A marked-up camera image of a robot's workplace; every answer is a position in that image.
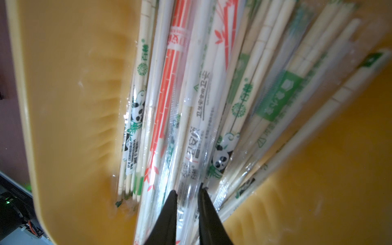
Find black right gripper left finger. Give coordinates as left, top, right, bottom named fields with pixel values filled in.
left=145, top=190, right=178, bottom=245

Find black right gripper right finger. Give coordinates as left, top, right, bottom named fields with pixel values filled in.
left=198, top=187, right=233, bottom=245

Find red striped chopsticks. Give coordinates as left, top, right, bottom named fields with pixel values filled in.
left=134, top=1, right=195, bottom=245

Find red bamboo print chopsticks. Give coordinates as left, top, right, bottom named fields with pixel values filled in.
left=175, top=1, right=244, bottom=245

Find panda print wrapped chopsticks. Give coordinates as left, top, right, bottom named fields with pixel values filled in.
left=116, top=1, right=157, bottom=207

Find yellow plastic storage box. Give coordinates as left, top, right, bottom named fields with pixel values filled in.
left=1, top=1, right=392, bottom=245

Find green panda wrapped chopsticks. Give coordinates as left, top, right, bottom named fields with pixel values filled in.
left=205, top=1, right=297, bottom=194

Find green label wrapped chopsticks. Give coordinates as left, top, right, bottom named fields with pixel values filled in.
left=213, top=1, right=357, bottom=208

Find plain wrapped chopsticks right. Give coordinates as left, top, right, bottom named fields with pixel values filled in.
left=218, top=49, right=392, bottom=222

